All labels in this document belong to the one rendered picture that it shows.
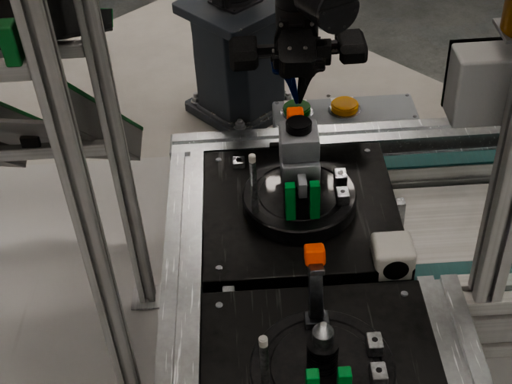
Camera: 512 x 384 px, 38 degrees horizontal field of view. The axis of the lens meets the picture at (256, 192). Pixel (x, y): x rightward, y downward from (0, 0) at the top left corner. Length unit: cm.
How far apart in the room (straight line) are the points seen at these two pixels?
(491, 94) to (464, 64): 4
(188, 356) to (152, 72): 75
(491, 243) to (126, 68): 87
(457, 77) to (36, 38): 36
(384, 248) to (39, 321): 44
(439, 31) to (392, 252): 258
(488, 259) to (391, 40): 253
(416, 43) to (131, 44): 192
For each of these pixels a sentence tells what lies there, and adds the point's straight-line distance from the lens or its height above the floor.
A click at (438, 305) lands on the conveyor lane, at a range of 82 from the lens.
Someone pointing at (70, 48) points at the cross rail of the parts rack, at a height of 123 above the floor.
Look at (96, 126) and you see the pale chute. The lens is 81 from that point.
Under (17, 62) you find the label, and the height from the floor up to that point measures 131.
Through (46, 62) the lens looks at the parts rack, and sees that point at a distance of 55.
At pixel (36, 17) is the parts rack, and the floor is 135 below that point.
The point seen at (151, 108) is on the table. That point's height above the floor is 86.
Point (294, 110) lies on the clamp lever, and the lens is 88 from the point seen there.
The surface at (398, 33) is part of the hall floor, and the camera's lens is 332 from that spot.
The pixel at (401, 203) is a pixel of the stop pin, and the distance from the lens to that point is 93.
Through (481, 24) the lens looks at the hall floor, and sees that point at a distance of 345.
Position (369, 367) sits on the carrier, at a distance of 71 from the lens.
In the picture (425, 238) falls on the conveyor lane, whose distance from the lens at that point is 96.
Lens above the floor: 157
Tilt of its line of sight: 40 degrees down
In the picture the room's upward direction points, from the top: 3 degrees counter-clockwise
